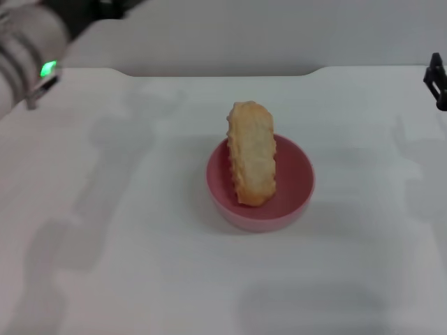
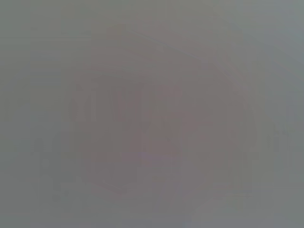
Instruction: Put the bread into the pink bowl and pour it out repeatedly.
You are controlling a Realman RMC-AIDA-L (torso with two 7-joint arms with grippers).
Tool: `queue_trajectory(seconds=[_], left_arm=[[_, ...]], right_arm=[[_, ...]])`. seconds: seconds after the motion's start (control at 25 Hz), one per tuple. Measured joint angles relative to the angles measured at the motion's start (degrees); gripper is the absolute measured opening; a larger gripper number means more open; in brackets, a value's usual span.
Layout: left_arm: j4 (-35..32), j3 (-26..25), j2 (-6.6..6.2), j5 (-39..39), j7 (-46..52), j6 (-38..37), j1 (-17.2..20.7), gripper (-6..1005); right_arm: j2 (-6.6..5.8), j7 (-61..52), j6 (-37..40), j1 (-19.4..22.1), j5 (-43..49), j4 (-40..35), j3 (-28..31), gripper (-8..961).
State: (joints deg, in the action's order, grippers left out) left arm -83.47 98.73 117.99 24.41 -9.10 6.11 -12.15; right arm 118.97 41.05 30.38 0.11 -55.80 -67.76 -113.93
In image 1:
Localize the pink plastic bowl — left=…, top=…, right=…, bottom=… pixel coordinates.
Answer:
left=205, top=133, right=316, bottom=232

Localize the orange ridged toy bread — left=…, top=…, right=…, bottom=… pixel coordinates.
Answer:
left=226, top=100, right=279, bottom=207

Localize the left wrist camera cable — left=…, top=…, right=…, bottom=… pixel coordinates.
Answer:
left=26, top=71, right=59, bottom=111

